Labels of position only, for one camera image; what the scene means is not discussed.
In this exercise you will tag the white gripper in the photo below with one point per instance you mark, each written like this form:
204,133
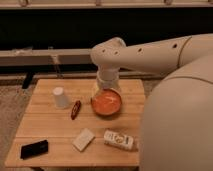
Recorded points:
107,78

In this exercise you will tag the orange ceramic bowl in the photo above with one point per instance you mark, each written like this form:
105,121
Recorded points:
106,102

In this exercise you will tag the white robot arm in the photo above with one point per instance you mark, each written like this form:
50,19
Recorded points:
176,129

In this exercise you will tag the red brown snack bar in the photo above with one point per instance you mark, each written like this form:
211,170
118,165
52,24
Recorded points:
75,109

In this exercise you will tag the white paper cup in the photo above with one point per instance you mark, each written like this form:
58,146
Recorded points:
61,100

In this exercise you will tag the white rectangular sponge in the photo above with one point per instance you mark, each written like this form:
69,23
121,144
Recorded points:
83,139

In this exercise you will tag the wooden table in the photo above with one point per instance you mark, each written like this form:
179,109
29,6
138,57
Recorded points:
43,121

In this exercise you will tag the black rectangular device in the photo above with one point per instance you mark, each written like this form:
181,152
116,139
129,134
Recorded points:
34,149

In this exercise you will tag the long white bench rail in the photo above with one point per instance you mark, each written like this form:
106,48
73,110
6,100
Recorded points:
27,57

